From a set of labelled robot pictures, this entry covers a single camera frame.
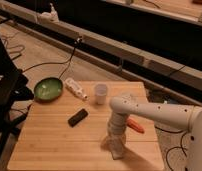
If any white object on rail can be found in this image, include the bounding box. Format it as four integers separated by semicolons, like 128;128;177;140
40;4;59;22

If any white plastic cup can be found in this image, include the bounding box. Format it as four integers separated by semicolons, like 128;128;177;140
94;84;108;105

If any orange toy carrot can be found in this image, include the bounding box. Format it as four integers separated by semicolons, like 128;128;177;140
127;119;145;134

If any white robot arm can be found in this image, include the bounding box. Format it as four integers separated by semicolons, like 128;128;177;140
108;93;202;171

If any wooden board table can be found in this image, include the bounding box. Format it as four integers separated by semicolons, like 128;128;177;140
7;81;164;171

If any black cable to rail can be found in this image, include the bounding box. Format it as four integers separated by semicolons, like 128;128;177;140
21;36;84;80

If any black floor cable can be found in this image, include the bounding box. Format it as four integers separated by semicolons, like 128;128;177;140
155;123;195;171

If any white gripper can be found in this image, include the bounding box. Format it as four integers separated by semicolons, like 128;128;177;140
108;133;126;148

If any black rectangular block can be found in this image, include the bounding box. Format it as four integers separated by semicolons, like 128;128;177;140
68;109;88;127

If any white sponge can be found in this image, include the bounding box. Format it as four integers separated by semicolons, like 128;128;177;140
109;144;125;160

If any black chair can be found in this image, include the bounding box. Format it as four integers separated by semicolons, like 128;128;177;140
0;38;34;157

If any green ceramic bowl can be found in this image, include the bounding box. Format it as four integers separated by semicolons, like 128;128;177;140
34;77;63;102

